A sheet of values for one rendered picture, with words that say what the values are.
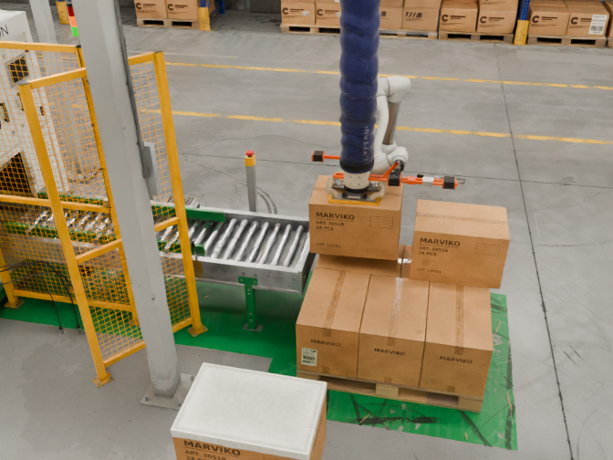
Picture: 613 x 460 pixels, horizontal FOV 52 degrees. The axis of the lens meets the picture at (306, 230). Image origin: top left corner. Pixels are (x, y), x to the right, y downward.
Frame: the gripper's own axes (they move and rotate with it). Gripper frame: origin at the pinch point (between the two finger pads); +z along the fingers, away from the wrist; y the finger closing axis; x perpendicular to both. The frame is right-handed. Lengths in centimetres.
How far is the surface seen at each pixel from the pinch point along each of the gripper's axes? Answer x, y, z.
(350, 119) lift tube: 30, -45, 11
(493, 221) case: -65, 26, -2
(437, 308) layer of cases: -35, 66, 46
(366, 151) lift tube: 19.6, -21.7, 7.7
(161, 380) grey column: 132, 101, 109
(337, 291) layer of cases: 31, 66, 42
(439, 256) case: -33, 45, 19
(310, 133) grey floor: 123, 120, -310
